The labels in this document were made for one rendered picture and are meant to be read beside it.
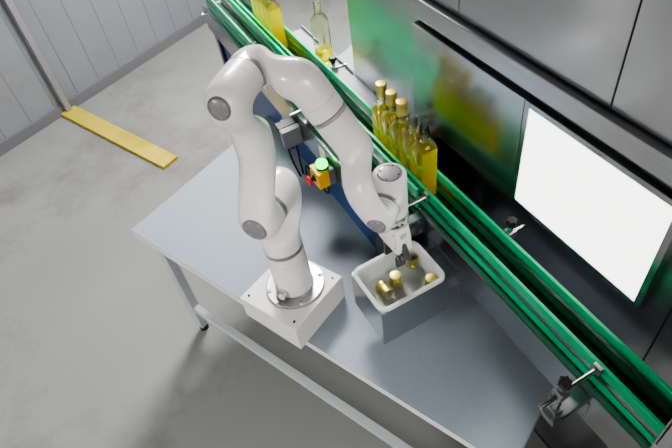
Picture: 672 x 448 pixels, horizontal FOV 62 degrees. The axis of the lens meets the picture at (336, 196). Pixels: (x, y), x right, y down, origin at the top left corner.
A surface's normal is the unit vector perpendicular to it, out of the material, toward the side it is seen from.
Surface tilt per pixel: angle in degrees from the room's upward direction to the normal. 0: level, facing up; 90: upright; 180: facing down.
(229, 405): 0
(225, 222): 0
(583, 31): 90
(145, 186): 0
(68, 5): 90
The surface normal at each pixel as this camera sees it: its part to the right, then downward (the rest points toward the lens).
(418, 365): -0.11, -0.69
